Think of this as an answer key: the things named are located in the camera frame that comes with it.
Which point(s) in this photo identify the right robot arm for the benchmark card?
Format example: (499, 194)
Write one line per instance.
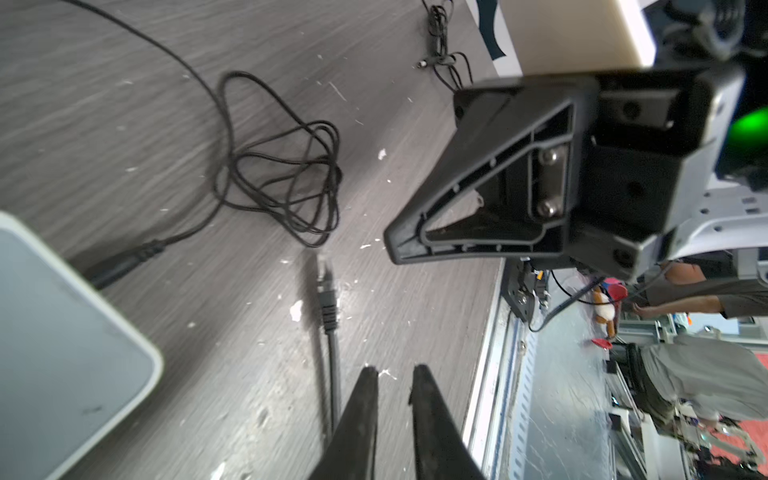
(590, 38)

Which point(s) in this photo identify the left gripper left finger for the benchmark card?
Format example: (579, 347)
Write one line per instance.
(352, 451)

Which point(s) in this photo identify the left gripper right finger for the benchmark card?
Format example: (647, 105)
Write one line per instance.
(438, 448)

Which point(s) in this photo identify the white network switch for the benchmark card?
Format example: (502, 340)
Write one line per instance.
(72, 367)

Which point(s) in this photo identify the black power adapter with cable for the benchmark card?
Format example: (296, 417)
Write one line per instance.
(292, 176)

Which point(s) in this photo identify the person in background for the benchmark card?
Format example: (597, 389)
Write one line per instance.
(717, 378)

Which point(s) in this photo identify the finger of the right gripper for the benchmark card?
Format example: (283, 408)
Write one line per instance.
(508, 180)

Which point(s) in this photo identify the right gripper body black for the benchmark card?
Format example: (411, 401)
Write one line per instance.
(654, 146)

